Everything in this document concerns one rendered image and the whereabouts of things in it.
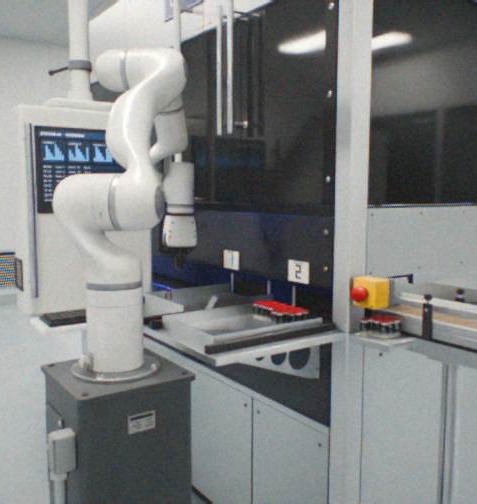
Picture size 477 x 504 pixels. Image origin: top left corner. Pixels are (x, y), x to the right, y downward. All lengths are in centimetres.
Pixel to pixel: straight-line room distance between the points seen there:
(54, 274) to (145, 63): 99
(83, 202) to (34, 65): 582
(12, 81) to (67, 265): 487
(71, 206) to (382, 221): 81
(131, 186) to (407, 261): 84
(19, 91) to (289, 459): 571
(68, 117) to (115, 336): 113
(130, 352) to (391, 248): 77
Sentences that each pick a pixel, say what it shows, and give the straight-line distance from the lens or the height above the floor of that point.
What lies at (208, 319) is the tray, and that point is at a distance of 157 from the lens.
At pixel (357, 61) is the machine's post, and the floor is 157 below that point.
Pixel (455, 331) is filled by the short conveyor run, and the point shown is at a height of 92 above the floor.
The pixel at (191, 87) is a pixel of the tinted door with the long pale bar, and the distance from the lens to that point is 211.
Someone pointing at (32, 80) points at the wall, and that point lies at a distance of 689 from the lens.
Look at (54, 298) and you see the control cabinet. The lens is 212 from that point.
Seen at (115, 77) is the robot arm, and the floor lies 152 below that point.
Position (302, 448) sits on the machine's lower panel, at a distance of 172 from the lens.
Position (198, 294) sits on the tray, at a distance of 195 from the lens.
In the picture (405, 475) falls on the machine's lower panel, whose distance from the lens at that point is 183.
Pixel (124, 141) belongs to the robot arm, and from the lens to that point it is 122.
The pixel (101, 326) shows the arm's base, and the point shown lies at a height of 97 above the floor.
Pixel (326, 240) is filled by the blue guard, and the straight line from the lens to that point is 149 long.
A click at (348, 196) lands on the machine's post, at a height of 124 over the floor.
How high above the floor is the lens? 124
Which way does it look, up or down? 6 degrees down
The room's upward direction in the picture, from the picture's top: straight up
